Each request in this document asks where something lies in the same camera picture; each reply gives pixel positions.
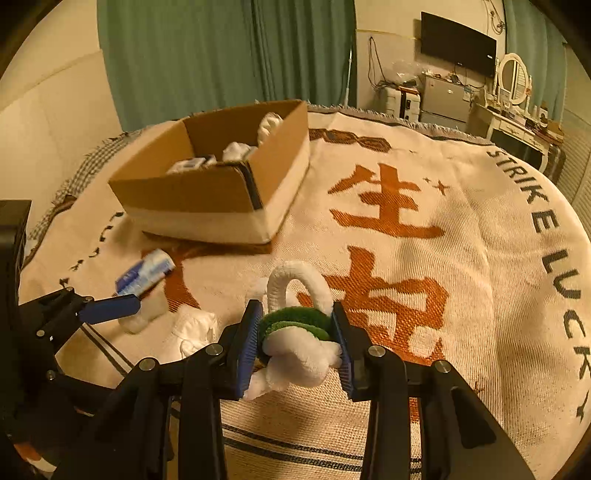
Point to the white crumpled cloth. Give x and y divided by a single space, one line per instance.
238 151

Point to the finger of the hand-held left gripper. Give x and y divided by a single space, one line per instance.
111 308

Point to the white standing pole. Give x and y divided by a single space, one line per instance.
348 78

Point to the checkered cloth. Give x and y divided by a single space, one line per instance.
81 175

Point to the blue and white tube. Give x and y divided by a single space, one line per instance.
147 270

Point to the clear plastic bag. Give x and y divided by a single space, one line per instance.
406 71

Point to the white rolled sock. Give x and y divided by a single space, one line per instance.
145 318

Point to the cardboard box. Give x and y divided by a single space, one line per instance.
217 198

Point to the green window curtain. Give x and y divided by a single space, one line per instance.
538 50

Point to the oval white vanity mirror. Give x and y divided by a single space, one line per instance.
513 78

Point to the white vanity table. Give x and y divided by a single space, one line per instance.
512 131

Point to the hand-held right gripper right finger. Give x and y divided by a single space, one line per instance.
344 357

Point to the small white tissue pack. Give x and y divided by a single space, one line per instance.
191 165

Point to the cream printed blanket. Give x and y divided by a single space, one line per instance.
415 277

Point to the grey cabinet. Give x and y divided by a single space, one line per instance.
443 99

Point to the white folded cloth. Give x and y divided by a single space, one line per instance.
196 330

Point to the white and green plush toy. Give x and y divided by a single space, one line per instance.
295 355

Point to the black wall television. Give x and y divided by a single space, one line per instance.
457 44

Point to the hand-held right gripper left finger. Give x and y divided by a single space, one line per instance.
246 350

